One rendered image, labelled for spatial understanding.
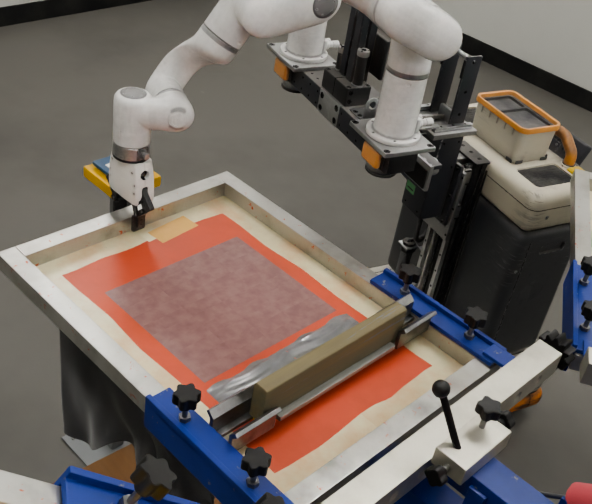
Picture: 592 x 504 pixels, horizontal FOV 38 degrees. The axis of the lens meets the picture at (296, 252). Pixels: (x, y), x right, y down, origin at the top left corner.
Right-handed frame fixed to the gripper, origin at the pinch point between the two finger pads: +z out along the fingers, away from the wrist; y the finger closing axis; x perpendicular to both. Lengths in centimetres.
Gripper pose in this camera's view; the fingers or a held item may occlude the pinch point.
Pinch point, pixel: (128, 215)
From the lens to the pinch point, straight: 184.6
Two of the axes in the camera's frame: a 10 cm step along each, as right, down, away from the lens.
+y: -7.0, -5.0, 5.2
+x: -7.0, 3.3, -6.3
